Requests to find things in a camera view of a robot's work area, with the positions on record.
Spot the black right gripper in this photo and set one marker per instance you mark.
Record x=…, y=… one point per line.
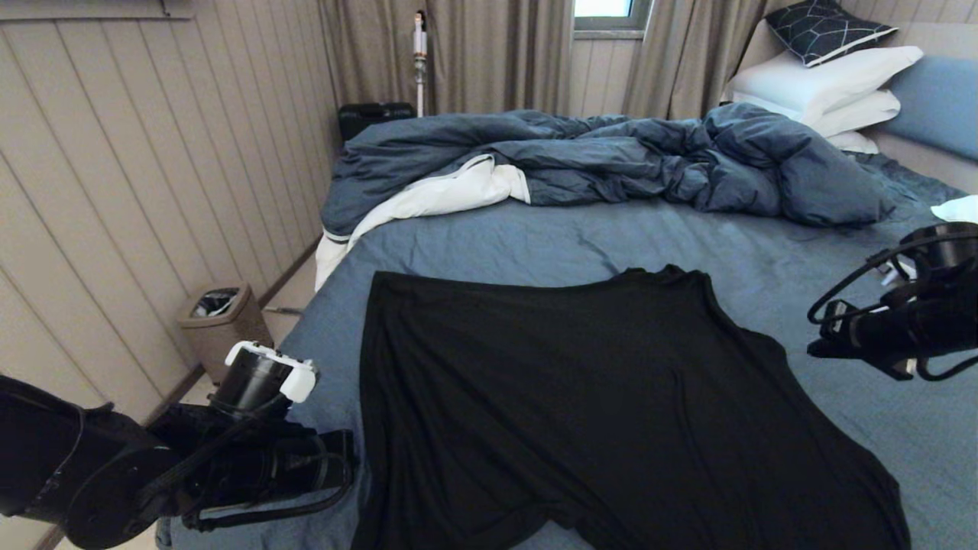
x=901, y=328

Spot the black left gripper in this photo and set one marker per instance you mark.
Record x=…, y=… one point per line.
x=267, y=466

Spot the black moon print T-shirt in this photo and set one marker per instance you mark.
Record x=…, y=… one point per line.
x=596, y=428

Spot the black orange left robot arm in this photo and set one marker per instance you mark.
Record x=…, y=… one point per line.
x=76, y=466

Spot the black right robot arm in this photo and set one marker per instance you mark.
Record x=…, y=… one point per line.
x=947, y=260

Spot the brown trash bin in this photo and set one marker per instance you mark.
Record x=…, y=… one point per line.
x=225, y=328

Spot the grey metal floor piece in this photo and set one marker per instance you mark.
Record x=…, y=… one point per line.
x=283, y=311

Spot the black bin liner bag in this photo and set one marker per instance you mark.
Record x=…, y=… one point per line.
x=214, y=303

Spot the white cloth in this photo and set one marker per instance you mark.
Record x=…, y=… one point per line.
x=959, y=210

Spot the white pillow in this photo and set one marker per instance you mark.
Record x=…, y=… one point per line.
x=852, y=143
x=859, y=114
x=821, y=80

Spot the blue headboard cushion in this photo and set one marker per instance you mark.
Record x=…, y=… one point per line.
x=943, y=103

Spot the crumpled blue duvet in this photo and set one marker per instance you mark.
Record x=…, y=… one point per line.
x=611, y=156

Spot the blue bed sheet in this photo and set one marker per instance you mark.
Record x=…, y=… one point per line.
x=535, y=244

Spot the dark patterned pillow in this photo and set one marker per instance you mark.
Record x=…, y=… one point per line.
x=821, y=30

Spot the beige curtain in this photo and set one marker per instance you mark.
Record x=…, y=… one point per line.
x=680, y=57
x=489, y=57

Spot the white sheet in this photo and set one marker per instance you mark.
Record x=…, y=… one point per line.
x=443, y=195

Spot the black hard case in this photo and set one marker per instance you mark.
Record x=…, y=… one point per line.
x=367, y=118

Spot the grey framed window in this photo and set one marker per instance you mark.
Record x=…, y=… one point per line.
x=603, y=9

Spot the white stick vacuum cleaner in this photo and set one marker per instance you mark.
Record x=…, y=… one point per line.
x=419, y=72

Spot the beige upholstered bed frame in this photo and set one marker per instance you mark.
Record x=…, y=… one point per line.
x=936, y=172

